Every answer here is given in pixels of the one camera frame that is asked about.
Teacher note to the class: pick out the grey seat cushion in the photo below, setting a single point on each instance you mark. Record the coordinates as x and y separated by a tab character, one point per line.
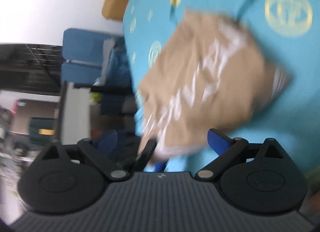
108	52

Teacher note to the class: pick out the silver refrigerator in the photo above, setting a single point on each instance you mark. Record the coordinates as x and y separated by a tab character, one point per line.
25	112

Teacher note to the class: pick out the dark window with grille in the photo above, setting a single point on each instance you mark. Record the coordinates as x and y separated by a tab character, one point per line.
27	67

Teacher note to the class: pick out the tan printed t-shirt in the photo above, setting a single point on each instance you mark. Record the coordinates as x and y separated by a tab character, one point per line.
200	84

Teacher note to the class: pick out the brown bed headboard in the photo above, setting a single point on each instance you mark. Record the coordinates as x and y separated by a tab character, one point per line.
113	7

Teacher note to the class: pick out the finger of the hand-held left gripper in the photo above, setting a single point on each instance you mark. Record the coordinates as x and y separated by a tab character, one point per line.
147	153

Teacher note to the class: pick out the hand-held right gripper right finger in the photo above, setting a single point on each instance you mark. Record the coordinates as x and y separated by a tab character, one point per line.
218	140

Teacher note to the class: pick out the teal smiley print bedsheet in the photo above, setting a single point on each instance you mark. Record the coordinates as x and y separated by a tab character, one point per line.
287	59

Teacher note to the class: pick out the white table with black legs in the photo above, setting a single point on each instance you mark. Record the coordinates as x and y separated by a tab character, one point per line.
75	112

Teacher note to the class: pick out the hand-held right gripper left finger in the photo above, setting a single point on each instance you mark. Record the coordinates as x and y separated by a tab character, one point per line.
107	140

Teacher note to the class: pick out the tall blue covered chair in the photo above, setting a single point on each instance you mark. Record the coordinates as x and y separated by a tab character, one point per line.
85	44

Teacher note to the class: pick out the green fruit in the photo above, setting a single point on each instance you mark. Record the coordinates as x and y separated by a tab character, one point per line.
95	97

